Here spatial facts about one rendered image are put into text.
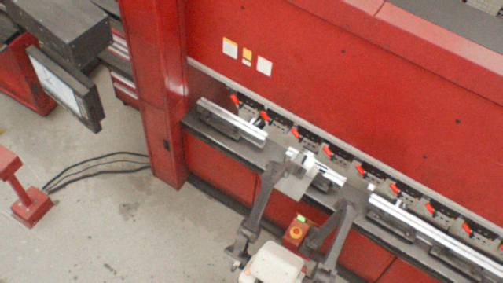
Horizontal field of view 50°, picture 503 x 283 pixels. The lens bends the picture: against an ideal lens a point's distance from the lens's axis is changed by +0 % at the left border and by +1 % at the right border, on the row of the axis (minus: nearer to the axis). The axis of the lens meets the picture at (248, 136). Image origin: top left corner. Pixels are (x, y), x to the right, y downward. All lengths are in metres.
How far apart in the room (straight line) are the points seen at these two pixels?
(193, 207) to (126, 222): 0.51
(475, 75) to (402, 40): 0.30
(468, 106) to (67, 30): 1.75
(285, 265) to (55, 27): 1.50
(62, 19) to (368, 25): 1.37
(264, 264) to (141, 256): 1.64
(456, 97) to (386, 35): 0.39
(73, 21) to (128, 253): 1.99
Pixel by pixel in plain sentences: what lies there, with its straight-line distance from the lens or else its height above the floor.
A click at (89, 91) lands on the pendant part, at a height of 1.60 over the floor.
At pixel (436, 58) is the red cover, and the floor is 2.24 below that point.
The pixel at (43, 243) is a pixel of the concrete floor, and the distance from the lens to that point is 4.25.
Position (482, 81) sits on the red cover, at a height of 2.23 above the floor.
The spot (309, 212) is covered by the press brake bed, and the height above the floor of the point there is 0.67.
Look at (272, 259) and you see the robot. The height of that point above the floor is 1.39.
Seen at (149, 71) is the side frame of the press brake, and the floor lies 1.40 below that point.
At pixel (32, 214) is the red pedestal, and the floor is 0.12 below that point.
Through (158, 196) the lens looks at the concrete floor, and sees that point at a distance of 4.23.
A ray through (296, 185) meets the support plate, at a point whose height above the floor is 1.00.
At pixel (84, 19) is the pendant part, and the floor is 1.95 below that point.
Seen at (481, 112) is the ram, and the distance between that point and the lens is 2.37.
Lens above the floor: 3.79
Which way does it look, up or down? 58 degrees down
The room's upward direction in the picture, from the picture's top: 6 degrees clockwise
